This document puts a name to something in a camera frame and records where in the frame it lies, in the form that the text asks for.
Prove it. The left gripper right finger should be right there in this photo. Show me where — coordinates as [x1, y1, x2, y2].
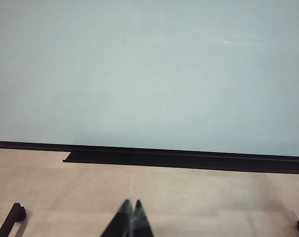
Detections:
[132, 199, 155, 237]

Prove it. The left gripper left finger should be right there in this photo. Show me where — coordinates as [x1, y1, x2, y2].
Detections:
[99, 198, 133, 237]

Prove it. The black whiteboard pen tray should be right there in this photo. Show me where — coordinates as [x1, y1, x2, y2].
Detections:
[62, 149, 299, 175]

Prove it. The large white whiteboard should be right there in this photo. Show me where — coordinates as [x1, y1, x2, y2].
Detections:
[0, 0, 299, 163]

